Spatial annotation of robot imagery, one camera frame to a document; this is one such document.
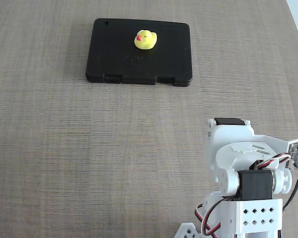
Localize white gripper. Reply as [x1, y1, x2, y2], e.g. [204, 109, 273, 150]
[205, 118, 256, 159]

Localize yellow rubber duck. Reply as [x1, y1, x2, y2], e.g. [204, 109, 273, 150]
[134, 29, 158, 50]

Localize white robot base piece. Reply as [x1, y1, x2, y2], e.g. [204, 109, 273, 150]
[174, 222, 202, 238]

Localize black plastic case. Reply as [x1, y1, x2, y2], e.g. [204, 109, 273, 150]
[85, 18, 194, 87]

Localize red white black servo cable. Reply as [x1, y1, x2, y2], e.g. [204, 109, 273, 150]
[252, 153, 292, 174]

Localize black camera cable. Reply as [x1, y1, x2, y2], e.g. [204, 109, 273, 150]
[282, 166, 298, 211]

